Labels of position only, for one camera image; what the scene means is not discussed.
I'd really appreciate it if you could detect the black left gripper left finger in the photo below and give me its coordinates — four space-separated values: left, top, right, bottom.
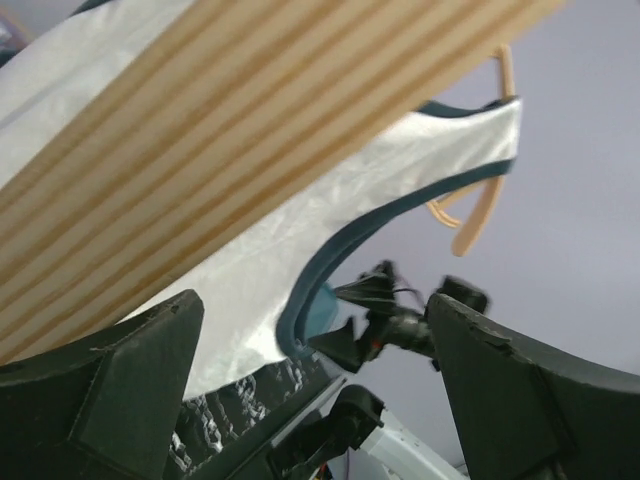
1 290 204 479

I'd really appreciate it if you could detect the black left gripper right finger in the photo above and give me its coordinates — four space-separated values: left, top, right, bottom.
428 294 639 480

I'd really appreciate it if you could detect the beige wooden hanger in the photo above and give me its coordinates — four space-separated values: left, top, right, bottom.
426 44 516 257

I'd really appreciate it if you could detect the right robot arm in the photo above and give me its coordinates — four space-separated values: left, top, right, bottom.
267 260 464 479

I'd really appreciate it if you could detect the wooden clothes rack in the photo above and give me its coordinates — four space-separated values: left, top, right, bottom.
1 1 558 363

